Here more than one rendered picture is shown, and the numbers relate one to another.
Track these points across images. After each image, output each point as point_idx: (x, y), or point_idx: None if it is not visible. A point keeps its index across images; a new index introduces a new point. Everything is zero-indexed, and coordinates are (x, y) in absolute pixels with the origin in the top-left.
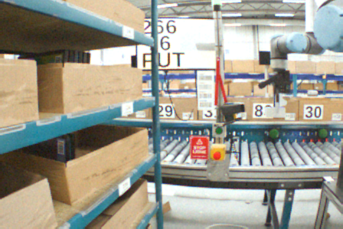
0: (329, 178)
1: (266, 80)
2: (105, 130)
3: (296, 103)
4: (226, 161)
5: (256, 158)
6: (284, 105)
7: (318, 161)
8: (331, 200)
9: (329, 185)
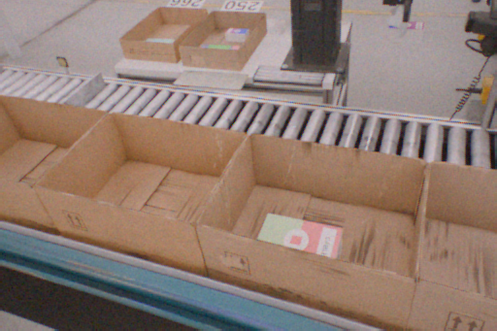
0: (327, 79)
1: None
2: None
3: (256, 142)
4: (475, 111)
5: (413, 137)
6: (394, 14)
7: (301, 116)
8: (337, 79)
9: (343, 65)
